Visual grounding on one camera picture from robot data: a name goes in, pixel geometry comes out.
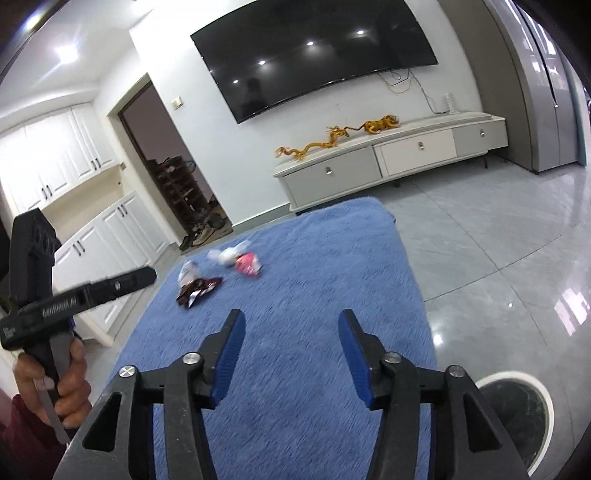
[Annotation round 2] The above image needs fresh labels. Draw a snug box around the dark maroon wrapper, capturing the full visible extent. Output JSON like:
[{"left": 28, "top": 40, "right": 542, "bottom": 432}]
[{"left": 176, "top": 275, "right": 225, "bottom": 309}]

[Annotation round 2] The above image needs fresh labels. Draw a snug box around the golden tiger figurine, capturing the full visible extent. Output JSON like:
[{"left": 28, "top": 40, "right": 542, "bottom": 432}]
[{"left": 362, "top": 115, "right": 400, "bottom": 136}]

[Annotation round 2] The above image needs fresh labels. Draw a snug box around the golden dragon figurine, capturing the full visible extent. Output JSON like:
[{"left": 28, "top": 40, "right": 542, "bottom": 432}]
[{"left": 276, "top": 125, "right": 366, "bottom": 161}]

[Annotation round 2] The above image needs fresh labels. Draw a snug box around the white round trash bin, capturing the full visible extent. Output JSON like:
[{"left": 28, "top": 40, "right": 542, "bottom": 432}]
[{"left": 474, "top": 368, "right": 554, "bottom": 479}]

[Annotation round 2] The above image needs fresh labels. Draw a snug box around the pile of shoes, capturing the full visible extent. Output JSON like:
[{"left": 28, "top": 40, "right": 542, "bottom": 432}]
[{"left": 178, "top": 214, "right": 232, "bottom": 253}]

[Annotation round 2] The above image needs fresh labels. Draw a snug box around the white wall cabinet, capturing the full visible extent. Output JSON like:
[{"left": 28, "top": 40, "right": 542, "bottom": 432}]
[{"left": 0, "top": 103, "right": 116, "bottom": 209}]

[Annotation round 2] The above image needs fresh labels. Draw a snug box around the black wall television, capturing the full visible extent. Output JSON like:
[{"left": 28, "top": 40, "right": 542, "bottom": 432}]
[{"left": 190, "top": 0, "right": 439, "bottom": 125}]

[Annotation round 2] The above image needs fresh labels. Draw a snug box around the dark shoe rack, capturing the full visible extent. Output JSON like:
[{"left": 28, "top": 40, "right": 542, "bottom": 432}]
[{"left": 152, "top": 156, "right": 209, "bottom": 218}]

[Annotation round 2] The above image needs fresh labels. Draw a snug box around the blue fluffy blanket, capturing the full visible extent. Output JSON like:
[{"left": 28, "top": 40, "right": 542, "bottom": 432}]
[{"left": 99, "top": 197, "right": 440, "bottom": 480}]

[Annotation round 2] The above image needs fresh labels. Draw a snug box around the grey double door refrigerator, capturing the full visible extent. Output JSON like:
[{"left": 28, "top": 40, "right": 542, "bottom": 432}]
[{"left": 482, "top": 0, "right": 590, "bottom": 174}]

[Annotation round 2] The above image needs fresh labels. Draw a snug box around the white base cabinet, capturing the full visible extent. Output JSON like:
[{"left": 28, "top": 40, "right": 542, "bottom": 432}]
[{"left": 45, "top": 191, "right": 170, "bottom": 345}]

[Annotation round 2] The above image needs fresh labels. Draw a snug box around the pink red wrapper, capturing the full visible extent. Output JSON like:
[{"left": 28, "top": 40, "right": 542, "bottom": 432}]
[{"left": 234, "top": 252, "right": 263, "bottom": 278}]

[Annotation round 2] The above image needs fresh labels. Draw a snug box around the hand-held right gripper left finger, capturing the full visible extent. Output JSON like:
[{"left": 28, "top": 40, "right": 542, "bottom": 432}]
[{"left": 53, "top": 308, "right": 246, "bottom": 480}]

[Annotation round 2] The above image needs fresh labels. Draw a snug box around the person's left forearm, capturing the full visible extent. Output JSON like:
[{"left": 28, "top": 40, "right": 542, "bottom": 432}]
[{"left": 0, "top": 392, "right": 71, "bottom": 480}]

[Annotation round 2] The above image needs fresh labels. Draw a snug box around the black television cable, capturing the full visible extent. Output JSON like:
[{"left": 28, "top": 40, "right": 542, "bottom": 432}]
[{"left": 378, "top": 69, "right": 447, "bottom": 114}]

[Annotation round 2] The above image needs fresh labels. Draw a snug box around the white plastic wrapper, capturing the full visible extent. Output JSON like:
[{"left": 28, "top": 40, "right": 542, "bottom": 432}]
[{"left": 177, "top": 259, "right": 199, "bottom": 285}]

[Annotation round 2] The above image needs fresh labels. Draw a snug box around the white tissue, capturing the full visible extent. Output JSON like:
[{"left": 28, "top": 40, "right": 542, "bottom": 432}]
[{"left": 207, "top": 242, "right": 253, "bottom": 268}]

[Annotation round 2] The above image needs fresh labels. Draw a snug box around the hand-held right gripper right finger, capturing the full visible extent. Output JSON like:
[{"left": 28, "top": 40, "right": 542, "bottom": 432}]
[{"left": 338, "top": 309, "right": 532, "bottom": 480}]

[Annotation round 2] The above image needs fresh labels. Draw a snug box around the grey white television cabinet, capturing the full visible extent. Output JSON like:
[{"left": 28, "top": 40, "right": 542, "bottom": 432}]
[{"left": 273, "top": 112, "right": 507, "bottom": 213}]

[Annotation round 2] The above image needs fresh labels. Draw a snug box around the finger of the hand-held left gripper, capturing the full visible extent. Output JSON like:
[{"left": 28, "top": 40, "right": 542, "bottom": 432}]
[{"left": 87, "top": 266, "right": 158, "bottom": 306}]

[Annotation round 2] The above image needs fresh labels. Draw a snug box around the person's left hand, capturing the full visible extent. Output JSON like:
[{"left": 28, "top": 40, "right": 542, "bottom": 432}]
[{"left": 13, "top": 340, "right": 93, "bottom": 428}]

